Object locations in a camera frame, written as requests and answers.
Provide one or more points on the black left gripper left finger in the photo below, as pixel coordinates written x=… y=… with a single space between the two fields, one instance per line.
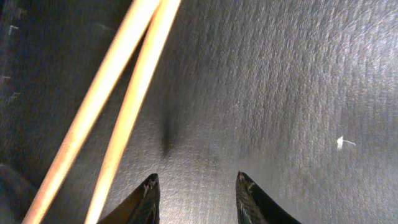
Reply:
x=140 y=207

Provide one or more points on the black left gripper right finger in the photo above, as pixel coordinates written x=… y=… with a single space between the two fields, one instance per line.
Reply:
x=254 y=206

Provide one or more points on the wooden chopstick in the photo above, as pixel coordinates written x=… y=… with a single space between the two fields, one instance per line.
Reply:
x=120 y=50
x=147 y=60

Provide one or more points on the round black tray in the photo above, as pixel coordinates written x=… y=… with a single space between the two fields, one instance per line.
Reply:
x=300 y=95

